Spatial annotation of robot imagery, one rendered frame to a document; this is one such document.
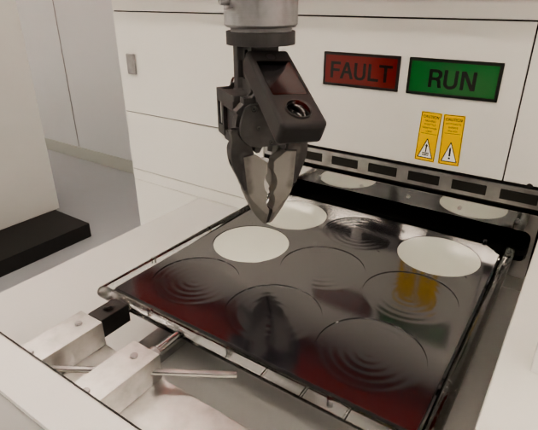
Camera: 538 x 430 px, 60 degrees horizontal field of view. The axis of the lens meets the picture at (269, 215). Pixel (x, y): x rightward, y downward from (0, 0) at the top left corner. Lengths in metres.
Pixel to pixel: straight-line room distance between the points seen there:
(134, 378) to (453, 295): 0.34
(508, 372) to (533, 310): 0.09
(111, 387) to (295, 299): 0.21
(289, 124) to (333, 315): 0.20
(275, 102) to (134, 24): 0.61
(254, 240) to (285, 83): 0.25
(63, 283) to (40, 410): 0.41
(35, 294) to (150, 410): 0.35
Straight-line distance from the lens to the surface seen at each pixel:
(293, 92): 0.45
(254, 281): 0.54
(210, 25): 0.86
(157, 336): 0.56
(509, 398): 0.35
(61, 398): 0.35
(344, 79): 0.73
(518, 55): 0.66
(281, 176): 0.53
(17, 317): 0.70
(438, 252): 0.64
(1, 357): 0.40
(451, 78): 0.67
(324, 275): 0.56
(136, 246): 0.81
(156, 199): 1.08
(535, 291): 0.47
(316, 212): 0.71
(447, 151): 0.69
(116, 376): 0.43
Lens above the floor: 1.20
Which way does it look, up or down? 25 degrees down
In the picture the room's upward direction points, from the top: straight up
